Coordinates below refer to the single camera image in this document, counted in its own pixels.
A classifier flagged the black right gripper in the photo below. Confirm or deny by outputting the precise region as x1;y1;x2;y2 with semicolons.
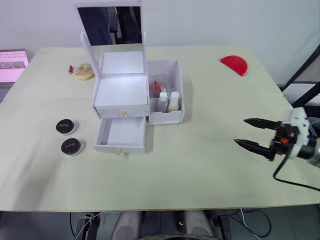
233;118;302;163

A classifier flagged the red makeup brush set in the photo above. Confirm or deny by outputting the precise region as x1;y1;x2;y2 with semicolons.
149;80;165;99

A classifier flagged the white drawer with gold knob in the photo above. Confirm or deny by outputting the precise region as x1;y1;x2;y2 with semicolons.
94;104;150;119
92;117;147;155

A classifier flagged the red half-round sponge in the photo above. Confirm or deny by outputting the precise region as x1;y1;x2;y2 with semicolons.
219;54;249;77

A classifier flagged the beige bottle with white cap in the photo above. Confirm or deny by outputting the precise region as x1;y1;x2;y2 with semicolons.
167;91;181;112

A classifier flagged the clear bottle with white cap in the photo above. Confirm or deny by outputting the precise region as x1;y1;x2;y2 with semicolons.
157;90;169;113

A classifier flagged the grey rounded foot shape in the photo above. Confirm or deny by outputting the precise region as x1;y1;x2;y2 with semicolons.
184;210;215;240
112;211;143;240

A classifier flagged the sprinkled toy donut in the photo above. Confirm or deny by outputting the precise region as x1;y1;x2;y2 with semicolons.
74;62;96;81

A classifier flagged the round black-lidded compact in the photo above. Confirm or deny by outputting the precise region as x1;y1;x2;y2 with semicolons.
60;137;82;157
55;119;76;136

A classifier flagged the pink printed box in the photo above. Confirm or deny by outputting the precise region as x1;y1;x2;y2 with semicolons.
0;48;30;87

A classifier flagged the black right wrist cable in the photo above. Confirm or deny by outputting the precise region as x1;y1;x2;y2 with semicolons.
272;152;320;192

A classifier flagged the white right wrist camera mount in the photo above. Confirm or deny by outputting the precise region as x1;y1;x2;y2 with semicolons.
285;106;312;159

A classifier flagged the black metal frame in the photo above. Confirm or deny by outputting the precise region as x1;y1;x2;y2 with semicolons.
278;43;320;106

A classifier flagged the white floor cable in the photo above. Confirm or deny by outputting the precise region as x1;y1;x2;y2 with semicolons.
239;208;261;237

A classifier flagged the black floor cable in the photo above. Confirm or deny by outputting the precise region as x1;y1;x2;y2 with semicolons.
246;209;273;238

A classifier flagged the black table leg bracket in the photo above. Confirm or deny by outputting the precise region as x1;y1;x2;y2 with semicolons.
74;211;101;240
209;214;233;240

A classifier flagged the white makeup organizer frame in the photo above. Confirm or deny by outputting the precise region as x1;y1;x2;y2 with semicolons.
73;0;186;126

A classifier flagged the tilting mirror with white frame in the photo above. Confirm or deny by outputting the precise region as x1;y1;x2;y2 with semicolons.
73;0;143;47

